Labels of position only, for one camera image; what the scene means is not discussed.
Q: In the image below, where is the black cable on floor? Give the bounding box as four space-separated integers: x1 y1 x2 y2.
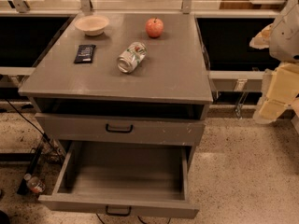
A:
4 98 64 161

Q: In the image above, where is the grey drawer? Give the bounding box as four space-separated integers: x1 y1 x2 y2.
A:
39 142 198 218
36 113 205 145

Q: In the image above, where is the red apple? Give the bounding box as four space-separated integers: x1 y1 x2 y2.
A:
146 18 164 38

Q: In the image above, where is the dark snack bar packet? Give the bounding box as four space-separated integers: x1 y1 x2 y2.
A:
74 44 96 63

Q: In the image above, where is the grey top drawer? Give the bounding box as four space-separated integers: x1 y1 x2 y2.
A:
36 113 205 145

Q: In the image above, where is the beige paper bowl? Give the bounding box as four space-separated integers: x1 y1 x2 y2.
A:
75 15 109 36

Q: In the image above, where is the black power strip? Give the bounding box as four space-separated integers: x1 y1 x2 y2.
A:
17 144 43 195

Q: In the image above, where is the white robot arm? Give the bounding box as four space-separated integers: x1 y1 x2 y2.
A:
249 0 299 124

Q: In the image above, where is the plastic bottle on floor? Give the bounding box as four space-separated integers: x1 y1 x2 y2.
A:
24 174 46 193

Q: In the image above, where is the silver green soda can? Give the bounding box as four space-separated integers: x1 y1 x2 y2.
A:
117 42 147 74

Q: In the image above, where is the grey drawer cabinet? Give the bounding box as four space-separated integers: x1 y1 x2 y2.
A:
18 12 215 161

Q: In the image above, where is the metal bracket under shelf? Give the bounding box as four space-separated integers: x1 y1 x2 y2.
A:
234 79 248 119

